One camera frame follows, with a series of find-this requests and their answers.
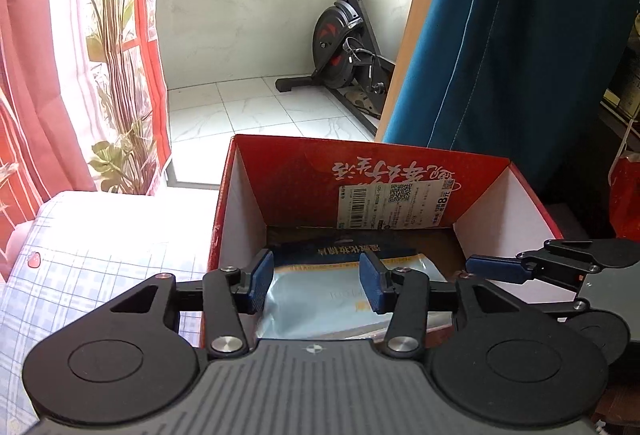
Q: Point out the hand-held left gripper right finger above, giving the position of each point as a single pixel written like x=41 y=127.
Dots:
x=372 y=282

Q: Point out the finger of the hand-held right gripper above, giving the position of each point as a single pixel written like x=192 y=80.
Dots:
x=565 y=306
x=495 y=265

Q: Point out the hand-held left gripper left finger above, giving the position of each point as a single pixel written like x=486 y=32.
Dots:
x=262 y=280

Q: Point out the blue and white packet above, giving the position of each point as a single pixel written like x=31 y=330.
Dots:
x=320 y=305

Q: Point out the red strawberry cardboard box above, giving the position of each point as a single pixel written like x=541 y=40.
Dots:
x=300 y=175

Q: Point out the red plastic bag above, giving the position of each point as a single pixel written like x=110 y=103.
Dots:
x=627 y=195

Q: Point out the plaid bed sheet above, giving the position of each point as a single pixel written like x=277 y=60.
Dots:
x=100 y=240

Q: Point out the dark furniture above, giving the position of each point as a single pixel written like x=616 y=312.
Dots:
x=622 y=80

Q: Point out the blue curtain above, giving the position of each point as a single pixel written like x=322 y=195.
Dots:
x=500 y=40

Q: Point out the black exercise bike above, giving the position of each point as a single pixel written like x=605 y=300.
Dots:
x=337 y=40

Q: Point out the red printed curtain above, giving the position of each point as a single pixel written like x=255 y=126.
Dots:
x=40 y=65

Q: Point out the wooden door frame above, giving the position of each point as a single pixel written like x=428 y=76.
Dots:
x=420 y=15

